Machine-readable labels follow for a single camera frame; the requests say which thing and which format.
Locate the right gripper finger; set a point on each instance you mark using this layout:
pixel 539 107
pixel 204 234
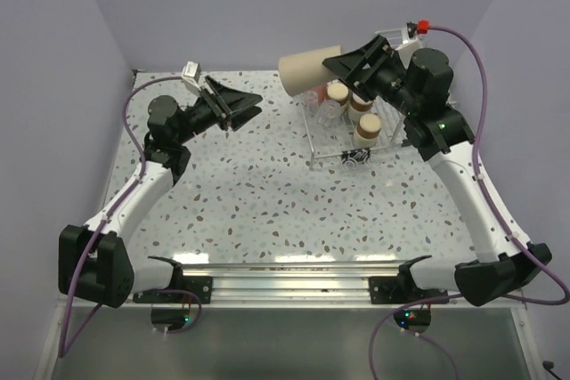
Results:
pixel 354 91
pixel 358 65

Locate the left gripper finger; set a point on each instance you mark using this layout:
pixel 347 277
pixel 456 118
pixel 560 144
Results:
pixel 238 118
pixel 234 102

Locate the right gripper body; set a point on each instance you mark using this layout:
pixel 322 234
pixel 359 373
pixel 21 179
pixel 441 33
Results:
pixel 386 79

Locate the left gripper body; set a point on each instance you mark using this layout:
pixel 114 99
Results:
pixel 207 113

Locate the steel cup with cork band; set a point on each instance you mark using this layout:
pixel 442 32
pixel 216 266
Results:
pixel 357 107

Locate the pink plastic cup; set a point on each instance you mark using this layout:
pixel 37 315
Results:
pixel 320 90

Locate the large clear glass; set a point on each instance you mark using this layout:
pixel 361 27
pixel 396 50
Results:
pixel 329 114

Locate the beige plastic cup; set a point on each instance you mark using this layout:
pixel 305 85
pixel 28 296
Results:
pixel 302 72

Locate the small clear glass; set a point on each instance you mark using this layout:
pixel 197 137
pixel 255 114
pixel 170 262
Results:
pixel 310 102

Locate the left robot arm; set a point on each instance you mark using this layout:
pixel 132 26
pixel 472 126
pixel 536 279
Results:
pixel 94 263

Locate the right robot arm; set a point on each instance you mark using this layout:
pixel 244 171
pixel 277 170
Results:
pixel 506 258

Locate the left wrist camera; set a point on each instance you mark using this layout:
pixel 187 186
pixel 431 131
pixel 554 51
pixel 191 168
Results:
pixel 190 76

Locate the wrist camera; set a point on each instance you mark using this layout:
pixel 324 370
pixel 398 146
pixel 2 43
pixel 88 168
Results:
pixel 190 76
pixel 410 39

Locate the white wire dish rack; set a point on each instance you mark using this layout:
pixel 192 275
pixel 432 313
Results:
pixel 378 104

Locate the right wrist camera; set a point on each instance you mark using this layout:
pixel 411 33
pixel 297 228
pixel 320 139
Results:
pixel 410 39

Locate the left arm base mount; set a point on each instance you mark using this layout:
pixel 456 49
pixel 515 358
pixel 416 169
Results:
pixel 178 308

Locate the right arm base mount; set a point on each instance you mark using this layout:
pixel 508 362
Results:
pixel 389 290

